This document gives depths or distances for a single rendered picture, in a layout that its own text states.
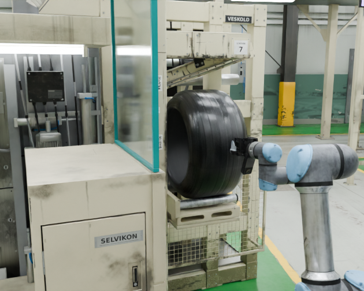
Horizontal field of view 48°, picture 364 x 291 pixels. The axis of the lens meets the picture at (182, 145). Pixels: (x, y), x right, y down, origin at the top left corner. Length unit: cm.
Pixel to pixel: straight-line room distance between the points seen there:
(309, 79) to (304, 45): 95
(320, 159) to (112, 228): 66
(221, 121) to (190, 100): 18
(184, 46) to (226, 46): 26
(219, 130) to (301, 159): 74
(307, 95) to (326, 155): 1081
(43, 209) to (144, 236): 32
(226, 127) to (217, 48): 61
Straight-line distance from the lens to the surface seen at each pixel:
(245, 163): 181
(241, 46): 248
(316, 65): 1226
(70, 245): 126
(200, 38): 236
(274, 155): 165
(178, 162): 243
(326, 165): 131
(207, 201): 212
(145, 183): 125
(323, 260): 134
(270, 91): 1171
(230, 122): 198
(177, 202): 201
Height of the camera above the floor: 159
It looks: 11 degrees down
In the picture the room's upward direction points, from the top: straight up
